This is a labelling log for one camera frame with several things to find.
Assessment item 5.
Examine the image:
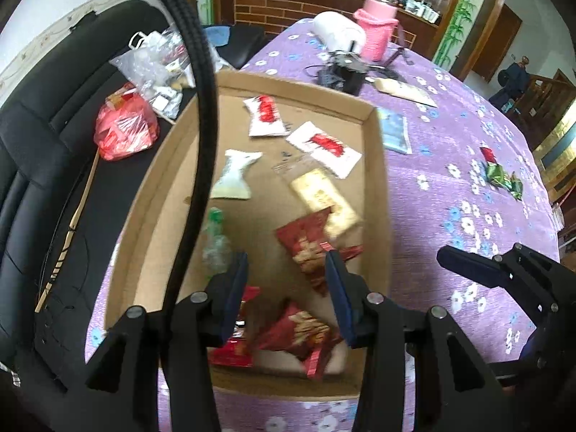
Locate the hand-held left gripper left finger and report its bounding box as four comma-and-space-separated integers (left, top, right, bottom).
85, 251, 250, 432

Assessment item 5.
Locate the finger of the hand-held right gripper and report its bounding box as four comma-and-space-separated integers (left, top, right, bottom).
436, 243, 576, 330
490, 357, 576, 387

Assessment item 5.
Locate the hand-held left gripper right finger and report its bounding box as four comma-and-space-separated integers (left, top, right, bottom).
325, 249, 502, 432

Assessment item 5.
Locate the gold snack packet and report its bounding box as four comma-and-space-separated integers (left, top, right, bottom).
271, 155, 363, 239

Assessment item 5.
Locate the shallow cardboard box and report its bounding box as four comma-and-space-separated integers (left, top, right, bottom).
104, 71, 392, 401

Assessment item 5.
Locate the cream candy packet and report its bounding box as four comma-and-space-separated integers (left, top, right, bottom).
209, 149, 264, 200

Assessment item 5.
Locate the red and white snack packet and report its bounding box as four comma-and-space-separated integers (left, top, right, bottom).
285, 121, 363, 180
243, 94, 289, 138

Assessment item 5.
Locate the purple floral tablecloth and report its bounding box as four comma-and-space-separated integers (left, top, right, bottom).
85, 18, 561, 432

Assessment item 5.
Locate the blue tissue packet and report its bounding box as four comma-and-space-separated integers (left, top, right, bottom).
377, 107, 413, 154

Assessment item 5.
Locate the wooden stick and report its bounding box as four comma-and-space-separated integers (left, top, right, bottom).
35, 148, 102, 313

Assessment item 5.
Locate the long beige packet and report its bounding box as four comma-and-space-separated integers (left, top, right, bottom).
373, 76, 438, 109

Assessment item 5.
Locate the red plastic bag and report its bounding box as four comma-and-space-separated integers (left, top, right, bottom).
94, 83, 160, 161

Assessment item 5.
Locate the black device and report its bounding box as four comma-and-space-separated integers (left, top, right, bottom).
315, 51, 367, 96

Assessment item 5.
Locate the black sofa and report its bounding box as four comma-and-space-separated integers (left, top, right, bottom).
0, 0, 266, 432

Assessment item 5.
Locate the clear plastic bag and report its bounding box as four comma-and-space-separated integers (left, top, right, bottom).
109, 27, 221, 120

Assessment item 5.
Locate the blue cloth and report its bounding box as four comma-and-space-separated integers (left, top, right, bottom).
202, 24, 232, 48

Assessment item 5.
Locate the white paper roll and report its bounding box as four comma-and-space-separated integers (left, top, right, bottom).
312, 10, 366, 52

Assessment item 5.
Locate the brick pattern counter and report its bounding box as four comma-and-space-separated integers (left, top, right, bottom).
211, 0, 439, 50

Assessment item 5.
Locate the black braided cable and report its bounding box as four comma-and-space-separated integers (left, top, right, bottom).
114, 0, 221, 325

